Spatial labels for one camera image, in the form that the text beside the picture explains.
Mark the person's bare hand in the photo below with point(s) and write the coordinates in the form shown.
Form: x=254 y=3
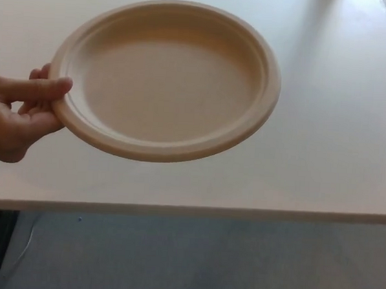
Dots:
x=6 y=118

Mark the beige round paper plate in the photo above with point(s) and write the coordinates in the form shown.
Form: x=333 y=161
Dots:
x=169 y=94

